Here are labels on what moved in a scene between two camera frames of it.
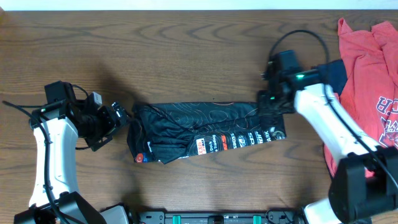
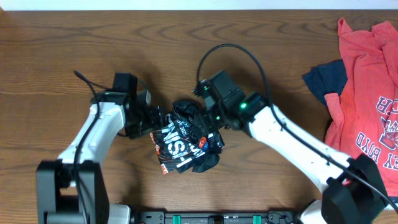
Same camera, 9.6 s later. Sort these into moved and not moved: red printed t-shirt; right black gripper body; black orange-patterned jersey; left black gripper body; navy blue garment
Moved: black orange-patterned jersey; right black gripper body; left black gripper body
Not moved: red printed t-shirt; navy blue garment
